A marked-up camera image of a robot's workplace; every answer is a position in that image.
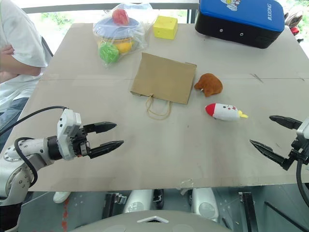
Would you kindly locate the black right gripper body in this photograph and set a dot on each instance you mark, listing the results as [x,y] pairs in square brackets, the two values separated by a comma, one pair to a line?
[300,149]

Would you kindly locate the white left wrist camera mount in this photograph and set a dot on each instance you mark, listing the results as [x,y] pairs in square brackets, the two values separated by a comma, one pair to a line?
[65,125]

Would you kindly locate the white rounded robot leg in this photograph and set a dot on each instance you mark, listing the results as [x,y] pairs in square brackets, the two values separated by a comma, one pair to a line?
[205,205]
[138,204]

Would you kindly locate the bystander in white shirt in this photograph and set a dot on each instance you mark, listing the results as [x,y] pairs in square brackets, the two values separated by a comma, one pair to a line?
[17,29]

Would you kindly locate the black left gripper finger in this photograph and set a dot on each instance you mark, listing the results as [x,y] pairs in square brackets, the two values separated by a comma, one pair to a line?
[103,126]
[108,147]

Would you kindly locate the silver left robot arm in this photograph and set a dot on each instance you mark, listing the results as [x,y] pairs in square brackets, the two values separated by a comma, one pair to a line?
[24,166]

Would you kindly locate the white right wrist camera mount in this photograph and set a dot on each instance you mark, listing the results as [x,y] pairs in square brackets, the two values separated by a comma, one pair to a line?
[304,129]

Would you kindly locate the black chair back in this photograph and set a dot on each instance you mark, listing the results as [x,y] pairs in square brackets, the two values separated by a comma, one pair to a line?
[47,47]

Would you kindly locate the blue round toy plate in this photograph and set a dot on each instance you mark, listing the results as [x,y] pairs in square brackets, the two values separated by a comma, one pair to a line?
[116,30]

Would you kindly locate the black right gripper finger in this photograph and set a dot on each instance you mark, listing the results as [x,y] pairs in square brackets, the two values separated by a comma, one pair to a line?
[270,153]
[287,121]

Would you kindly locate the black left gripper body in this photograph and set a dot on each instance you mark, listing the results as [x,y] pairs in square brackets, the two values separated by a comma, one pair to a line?
[80,145]

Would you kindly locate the black table frame leg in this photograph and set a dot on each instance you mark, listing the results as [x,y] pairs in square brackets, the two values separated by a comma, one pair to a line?
[248,212]
[113,205]

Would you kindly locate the clear tape piece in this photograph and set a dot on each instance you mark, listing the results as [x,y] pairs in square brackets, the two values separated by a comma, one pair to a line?
[186,183]

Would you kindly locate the clear plastic bag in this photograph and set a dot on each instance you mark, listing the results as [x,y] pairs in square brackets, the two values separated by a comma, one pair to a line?
[142,29]

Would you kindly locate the silver robot torso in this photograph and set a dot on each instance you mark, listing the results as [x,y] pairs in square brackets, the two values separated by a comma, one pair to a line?
[154,223]

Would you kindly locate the bystander bare forearm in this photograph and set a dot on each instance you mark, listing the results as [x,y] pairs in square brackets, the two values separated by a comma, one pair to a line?
[21,68]

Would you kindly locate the white shoe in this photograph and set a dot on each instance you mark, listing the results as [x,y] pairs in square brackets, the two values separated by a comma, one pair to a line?
[61,197]

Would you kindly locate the bystander bare hand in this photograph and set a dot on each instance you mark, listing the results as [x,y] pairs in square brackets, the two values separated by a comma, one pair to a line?
[6,51]

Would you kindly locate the blue black hard case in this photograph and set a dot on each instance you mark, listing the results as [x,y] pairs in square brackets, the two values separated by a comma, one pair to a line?
[241,19]

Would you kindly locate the yellow orange fruit toy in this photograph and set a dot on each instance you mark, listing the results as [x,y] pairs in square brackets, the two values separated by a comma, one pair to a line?
[125,47]

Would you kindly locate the grey window rail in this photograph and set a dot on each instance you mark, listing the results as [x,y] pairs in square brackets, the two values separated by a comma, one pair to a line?
[72,8]

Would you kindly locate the white red rocket plush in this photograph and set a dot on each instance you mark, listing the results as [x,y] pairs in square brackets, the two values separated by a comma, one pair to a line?
[224,112]

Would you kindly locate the brown plush toy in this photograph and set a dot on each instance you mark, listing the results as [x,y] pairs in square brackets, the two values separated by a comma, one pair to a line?
[210,84]

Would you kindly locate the brown paper bag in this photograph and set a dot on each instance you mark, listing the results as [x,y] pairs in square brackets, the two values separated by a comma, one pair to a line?
[164,77]

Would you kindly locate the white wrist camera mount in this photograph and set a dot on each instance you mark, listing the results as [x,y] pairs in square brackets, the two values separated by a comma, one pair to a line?
[304,129]
[65,125]

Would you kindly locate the yellow cheese cube toy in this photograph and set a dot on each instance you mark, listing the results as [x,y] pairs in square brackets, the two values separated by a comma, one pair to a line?
[165,27]

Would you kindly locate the red apple toy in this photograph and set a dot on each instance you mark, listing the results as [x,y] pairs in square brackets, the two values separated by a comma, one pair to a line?
[120,17]

